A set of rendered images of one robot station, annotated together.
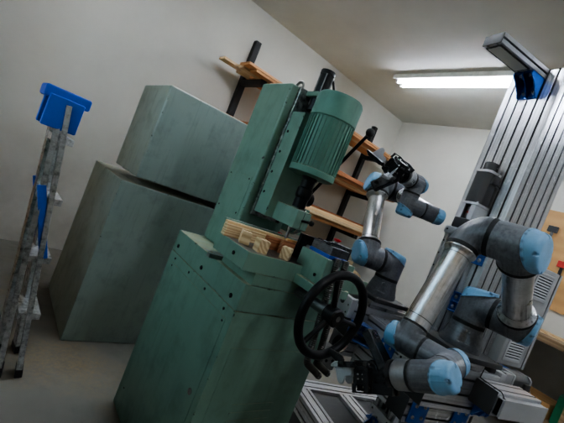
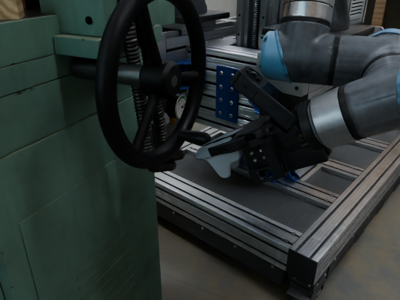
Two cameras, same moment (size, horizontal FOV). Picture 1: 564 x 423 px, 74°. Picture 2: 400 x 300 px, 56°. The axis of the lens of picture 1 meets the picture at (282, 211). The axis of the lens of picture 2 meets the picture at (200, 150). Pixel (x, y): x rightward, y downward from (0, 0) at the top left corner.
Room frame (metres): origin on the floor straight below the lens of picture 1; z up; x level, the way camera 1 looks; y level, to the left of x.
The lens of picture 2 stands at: (0.57, -0.07, 0.98)
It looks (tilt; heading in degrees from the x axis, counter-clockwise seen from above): 27 degrees down; 335
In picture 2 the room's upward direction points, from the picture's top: straight up
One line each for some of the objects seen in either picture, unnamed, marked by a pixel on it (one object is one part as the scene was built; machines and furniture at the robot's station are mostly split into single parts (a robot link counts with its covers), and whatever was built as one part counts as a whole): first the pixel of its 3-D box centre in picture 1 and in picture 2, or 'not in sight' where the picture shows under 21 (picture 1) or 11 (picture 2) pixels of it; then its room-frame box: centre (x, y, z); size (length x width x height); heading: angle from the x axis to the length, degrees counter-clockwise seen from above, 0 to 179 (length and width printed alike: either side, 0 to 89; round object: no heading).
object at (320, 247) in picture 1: (333, 249); not in sight; (1.27, -0.21, 0.99); 0.13 x 0.11 x 0.06; 128
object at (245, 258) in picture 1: (304, 271); (66, 25); (1.34, -0.15, 0.87); 0.61 x 0.30 x 0.06; 128
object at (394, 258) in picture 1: (390, 263); not in sight; (1.85, -0.60, 0.98); 0.13 x 0.12 x 0.14; 99
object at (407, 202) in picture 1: (409, 205); not in sight; (1.66, -0.52, 1.27); 0.11 x 0.08 x 0.11; 99
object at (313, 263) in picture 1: (324, 268); (99, 1); (1.27, -0.21, 0.91); 0.15 x 0.14 x 0.09; 128
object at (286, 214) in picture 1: (290, 217); not in sight; (1.41, -0.04, 1.03); 0.14 x 0.07 x 0.09; 38
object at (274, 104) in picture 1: (264, 172); not in sight; (1.62, 0.13, 1.16); 0.22 x 0.22 x 0.72; 38
